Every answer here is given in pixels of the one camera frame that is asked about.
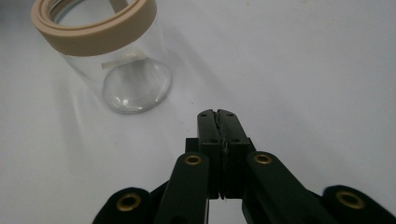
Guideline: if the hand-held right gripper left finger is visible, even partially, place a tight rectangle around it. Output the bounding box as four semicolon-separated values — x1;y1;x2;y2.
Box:
185;108;226;200

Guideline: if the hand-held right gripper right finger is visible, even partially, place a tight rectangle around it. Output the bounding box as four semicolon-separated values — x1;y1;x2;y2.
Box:
216;108;257;200

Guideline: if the clear glass jar beige rim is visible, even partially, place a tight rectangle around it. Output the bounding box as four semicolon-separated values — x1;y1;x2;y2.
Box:
30;0;173;114

